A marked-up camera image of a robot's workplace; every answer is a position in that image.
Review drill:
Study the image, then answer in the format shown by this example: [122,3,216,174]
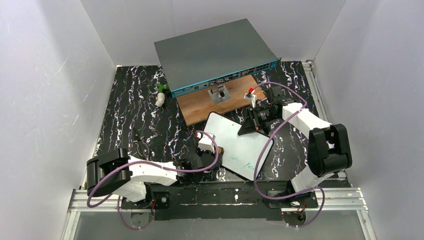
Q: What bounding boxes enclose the yellow black whiteboard eraser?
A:
[217,147,225,158]

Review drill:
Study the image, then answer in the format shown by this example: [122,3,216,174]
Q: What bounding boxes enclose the small whiteboard black frame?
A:
[203,112,274,181]

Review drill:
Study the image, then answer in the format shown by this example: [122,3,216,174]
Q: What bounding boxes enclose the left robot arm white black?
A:
[86,147,224,203]

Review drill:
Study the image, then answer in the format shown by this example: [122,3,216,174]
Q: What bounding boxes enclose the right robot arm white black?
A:
[237,86,353,200]

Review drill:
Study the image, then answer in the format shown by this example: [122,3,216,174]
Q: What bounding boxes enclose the wooden board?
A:
[176,75,258,126]

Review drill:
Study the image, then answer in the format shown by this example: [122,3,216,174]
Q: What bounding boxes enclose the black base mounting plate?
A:
[120,180,319,222]

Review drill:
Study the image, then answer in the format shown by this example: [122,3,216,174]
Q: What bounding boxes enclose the green white plastic toy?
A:
[155,83,169,108]

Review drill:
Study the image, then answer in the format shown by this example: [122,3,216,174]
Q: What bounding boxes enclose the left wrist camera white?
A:
[195,132,215,153]

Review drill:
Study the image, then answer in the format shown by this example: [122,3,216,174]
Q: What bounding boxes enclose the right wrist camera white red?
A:
[243,88,258,108]

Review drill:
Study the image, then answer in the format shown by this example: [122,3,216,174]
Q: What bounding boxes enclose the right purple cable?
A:
[250,81,326,229]

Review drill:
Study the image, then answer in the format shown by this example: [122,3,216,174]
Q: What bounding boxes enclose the silver metal bracket mount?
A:
[207,84,232,104]

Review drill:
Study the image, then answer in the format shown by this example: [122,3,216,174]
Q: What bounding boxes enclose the grey teal network switch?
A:
[154,18,281,98]

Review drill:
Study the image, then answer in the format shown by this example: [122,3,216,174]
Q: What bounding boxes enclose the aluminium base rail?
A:
[62,184,376,240]

